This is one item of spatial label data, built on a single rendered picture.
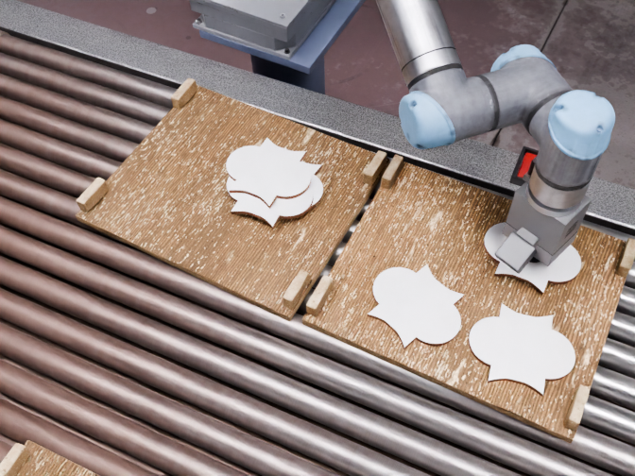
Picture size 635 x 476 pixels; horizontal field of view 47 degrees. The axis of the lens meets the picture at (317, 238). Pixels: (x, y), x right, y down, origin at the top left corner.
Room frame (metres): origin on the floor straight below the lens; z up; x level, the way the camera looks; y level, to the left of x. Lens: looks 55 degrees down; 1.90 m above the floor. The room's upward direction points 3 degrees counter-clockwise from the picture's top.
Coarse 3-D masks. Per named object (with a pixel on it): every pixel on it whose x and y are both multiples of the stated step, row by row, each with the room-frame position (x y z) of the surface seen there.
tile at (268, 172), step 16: (272, 144) 0.84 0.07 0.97; (240, 160) 0.81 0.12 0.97; (256, 160) 0.81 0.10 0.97; (272, 160) 0.81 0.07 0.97; (288, 160) 0.81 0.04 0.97; (240, 176) 0.78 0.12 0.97; (256, 176) 0.78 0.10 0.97; (272, 176) 0.77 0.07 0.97; (288, 176) 0.77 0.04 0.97; (304, 176) 0.77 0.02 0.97; (240, 192) 0.75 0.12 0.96; (256, 192) 0.74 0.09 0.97; (272, 192) 0.74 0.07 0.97; (288, 192) 0.74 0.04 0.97; (304, 192) 0.74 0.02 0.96
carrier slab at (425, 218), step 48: (384, 192) 0.75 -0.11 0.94; (432, 192) 0.75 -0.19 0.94; (480, 192) 0.74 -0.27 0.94; (384, 240) 0.66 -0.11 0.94; (432, 240) 0.65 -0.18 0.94; (480, 240) 0.65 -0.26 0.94; (576, 240) 0.64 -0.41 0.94; (336, 288) 0.57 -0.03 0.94; (480, 288) 0.56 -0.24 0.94; (528, 288) 0.56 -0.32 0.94; (576, 288) 0.55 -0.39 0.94; (336, 336) 0.49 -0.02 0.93; (384, 336) 0.49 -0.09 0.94; (576, 336) 0.47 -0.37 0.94; (480, 384) 0.41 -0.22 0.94; (576, 384) 0.40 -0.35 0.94
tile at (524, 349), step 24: (504, 312) 0.51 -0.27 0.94; (480, 336) 0.48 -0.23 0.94; (504, 336) 0.47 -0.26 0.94; (528, 336) 0.47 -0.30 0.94; (552, 336) 0.47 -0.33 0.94; (480, 360) 0.44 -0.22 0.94; (504, 360) 0.44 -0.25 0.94; (528, 360) 0.44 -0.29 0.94; (552, 360) 0.43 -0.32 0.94; (528, 384) 0.40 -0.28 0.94
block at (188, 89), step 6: (192, 78) 1.02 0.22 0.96; (186, 84) 1.01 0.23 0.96; (192, 84) 1.01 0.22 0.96; (180, 90) 0.99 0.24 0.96; (186, 90) 0.99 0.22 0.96; (192, 90) 1.00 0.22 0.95; (174, 96) 0.98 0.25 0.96; (180, 96) 0.98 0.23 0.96; (186, 96) 0.99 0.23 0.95; (174, 102) 0.97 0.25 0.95; (180, 102) 0.97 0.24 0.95; (180, 108) 0.97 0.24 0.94
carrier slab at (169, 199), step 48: (192, 96) 1.00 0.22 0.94; (144, 144) 0.89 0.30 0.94; (192, 144) 0.88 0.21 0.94; (240, 144) 0.88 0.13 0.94; (288, 144) 0.87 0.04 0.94; (336, 144) 0.87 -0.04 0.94; (144, 192) 0.78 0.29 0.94; (192, 192) 0.78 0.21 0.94; (336, 192) 0.76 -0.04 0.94; (144, 240) 0.68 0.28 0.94; (192, 240) 0.68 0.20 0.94; (240, 240) 0.67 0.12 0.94; (288, 240) 0.67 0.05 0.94; (336, 240) 0.66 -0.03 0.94; (240, 288) 0.58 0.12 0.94
